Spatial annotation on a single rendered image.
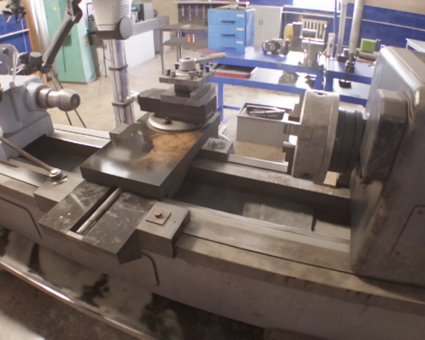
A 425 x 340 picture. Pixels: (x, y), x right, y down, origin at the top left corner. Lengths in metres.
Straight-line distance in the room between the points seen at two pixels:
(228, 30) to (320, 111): 2.16
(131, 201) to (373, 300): 0.74
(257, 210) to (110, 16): 1.47
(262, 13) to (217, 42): 4.73
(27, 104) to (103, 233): 0.68
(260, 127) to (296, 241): 2.16
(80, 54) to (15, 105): 3.99
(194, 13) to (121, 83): 3.36
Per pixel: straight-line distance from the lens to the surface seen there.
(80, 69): 5.37
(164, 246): 0.86
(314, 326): 1.05
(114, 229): 0.87
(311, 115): 0.75
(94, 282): 1.38
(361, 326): 1.03
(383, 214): 0.70
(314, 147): 0.74
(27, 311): 1.95
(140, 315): 1.24
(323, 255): 0.87
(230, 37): 2.85
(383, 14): 7.95
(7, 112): 1.34
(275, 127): 2.93
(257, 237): 0.88
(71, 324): 1.79
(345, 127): 0.79
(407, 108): 0.62
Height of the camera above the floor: 1.47
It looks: 34 degrees down
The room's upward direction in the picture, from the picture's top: straight up
